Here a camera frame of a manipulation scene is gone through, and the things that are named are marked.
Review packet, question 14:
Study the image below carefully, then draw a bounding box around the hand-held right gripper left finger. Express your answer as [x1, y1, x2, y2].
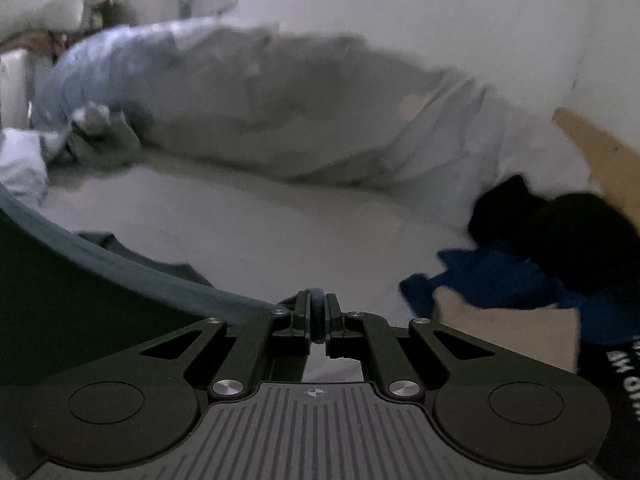
[140, 290, 318, 402]

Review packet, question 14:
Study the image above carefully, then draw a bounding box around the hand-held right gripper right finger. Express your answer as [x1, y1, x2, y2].
[322, 292, 507, 403]

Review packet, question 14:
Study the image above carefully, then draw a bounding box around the teal t-shirt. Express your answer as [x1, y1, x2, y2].
[0, 182, 321, 391]

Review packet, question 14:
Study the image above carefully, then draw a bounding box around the pale blue grey garment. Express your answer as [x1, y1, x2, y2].
[42, 102, 143, 171]

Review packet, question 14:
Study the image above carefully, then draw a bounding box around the beige garment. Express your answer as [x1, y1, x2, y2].
[432, 287, 581, 373]

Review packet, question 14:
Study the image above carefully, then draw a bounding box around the white blue patterned duvet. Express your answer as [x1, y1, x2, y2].
[30, 17, 601, 196]

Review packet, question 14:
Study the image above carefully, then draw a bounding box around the black printed garment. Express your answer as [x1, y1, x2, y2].
[575, 330, 640, 480]

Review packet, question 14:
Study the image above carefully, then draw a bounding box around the wooden headboard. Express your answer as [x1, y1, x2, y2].
[552, 107, 640, 241]

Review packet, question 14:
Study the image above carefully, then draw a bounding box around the white cloth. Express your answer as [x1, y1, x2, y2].
[0, 127, 51, 208]

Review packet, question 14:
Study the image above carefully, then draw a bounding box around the white bolster pillow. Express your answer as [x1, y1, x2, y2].
[0, 0, 86, 43]

